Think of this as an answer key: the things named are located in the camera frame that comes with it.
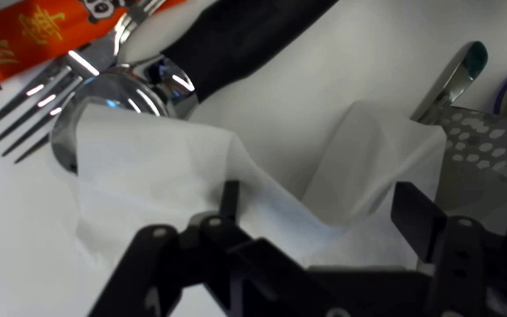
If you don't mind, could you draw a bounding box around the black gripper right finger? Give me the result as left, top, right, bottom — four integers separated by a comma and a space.
389, 179, 507, 317

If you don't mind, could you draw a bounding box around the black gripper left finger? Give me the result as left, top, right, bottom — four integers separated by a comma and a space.
84, 179, 267, 317

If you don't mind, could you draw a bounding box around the white paper napkin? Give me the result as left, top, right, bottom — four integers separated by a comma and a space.
74, 100, 448, 283

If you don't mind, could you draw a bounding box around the silver metal fork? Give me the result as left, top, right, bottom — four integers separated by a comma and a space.
0, 0, 167, 165

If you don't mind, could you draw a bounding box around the orange chopstick wrapper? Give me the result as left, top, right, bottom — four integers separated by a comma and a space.
0, 0, 188, 84

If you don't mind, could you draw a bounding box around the black handled metal scoop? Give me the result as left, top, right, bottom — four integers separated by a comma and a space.
49, 0, 339, 174

